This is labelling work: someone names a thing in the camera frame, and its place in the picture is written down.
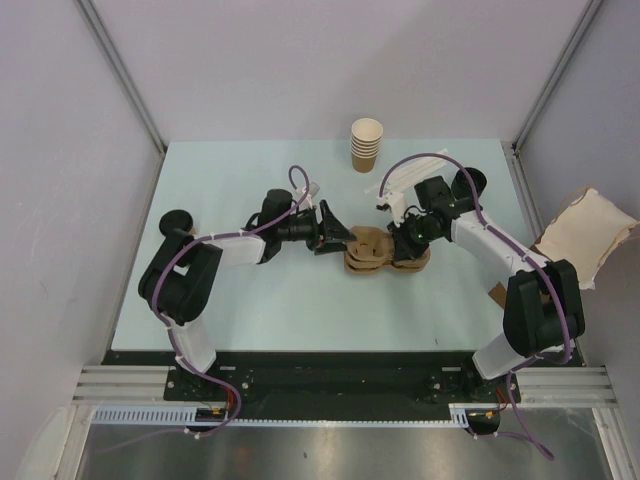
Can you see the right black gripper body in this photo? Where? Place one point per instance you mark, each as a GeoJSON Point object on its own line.
{"type": "Point", "coordinates": [414, 234]}

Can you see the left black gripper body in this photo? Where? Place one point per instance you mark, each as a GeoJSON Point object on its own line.
{"type": "Point", "coordinates": [322, 231]}

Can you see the brown paper takeout bag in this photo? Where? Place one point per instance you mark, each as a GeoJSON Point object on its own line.
{"type": "Point", "coordinates": [585, 232]}

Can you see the brown cardboard cup carrier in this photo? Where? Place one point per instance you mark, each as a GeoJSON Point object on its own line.
{"type": "Point", "coordinates": [373, 265]}

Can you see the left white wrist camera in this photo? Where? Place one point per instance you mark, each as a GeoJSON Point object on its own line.
{"type": "Point", "coordinates": [305, 196]}

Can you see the bundle of white straws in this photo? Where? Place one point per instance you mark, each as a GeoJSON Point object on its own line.
{"type": "Point", "coordinates": [411, 173]}

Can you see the stack of brown paper cups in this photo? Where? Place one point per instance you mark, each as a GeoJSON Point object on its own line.
{"type": "Point", "coordinates": [366, 135]}

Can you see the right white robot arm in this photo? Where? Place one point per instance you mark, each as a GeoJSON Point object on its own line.
{"type": "Point", "coordinates": [543, 306]}

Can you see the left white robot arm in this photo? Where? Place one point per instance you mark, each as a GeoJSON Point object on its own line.
{"type": "Point", "coordinates": [179, 279]}

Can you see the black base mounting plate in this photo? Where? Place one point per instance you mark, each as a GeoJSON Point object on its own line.
{"type": "Point", "coordinates": [357, 386]}

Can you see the black plastic cup lid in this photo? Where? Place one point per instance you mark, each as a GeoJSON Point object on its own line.
{"type": "Point", "coordinates": [177, 219]}

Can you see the white slotted cable duct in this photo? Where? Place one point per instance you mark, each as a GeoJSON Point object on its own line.
{"type": "Point", "coordinates": [195, 417]}

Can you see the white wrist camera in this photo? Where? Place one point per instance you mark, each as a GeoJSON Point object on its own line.
{"type": "Point", "coordinates": [395, 203]}
{"type": "Point", "coordinates": [305, 196]}

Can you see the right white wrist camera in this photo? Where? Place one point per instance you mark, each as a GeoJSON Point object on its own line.
{"type": "Point", "coordinates": [395, 203]}

